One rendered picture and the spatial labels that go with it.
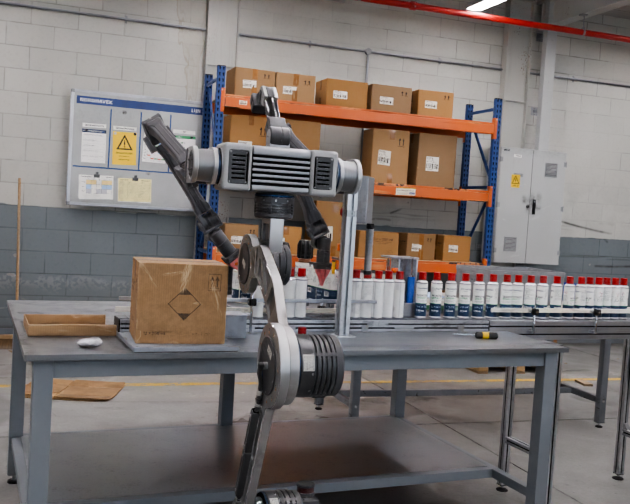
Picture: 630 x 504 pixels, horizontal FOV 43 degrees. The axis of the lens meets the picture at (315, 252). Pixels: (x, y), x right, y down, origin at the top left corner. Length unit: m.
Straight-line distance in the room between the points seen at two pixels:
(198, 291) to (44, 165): 5.00
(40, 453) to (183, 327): 0.59
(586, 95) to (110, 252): 5.46
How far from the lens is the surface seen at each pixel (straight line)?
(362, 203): 3.20
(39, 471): 2.75
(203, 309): 2.74
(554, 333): 3.94
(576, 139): 9.51
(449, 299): 3.61
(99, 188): 7.50
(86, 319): 3.22
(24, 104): 7.65
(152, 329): 2.72
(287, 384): 2.19
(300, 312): 3.28
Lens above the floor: 1.33
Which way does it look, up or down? 3 degrees down
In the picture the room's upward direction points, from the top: 4 degrees clockwise
